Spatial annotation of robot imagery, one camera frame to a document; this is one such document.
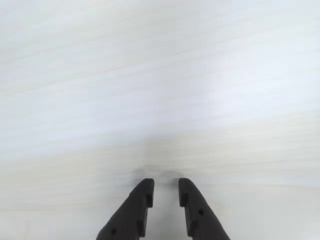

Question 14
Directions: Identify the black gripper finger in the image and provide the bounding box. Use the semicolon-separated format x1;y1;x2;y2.
178;177;231;240
95;178;155;240

